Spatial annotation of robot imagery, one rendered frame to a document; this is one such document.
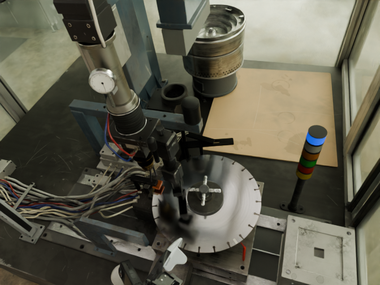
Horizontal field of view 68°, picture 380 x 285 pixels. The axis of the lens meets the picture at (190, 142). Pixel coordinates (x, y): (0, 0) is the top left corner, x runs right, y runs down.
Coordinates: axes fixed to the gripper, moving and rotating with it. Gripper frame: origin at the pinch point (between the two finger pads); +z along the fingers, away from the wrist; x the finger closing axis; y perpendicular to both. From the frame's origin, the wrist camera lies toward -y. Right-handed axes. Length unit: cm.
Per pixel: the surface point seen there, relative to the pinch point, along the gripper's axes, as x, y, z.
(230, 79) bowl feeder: 41, -23, 75
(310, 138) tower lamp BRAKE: 41.4, 22.3, 16.2
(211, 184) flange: 18.1, 0.2, 15.1
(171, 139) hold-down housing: 37.9, -3.7, -7.7
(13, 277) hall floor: -98, -108, 14
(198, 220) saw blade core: 11.0, 2.2, 5.5
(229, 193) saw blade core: 17.6, 6.4, 15.9
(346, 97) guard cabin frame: 45, 28, 89
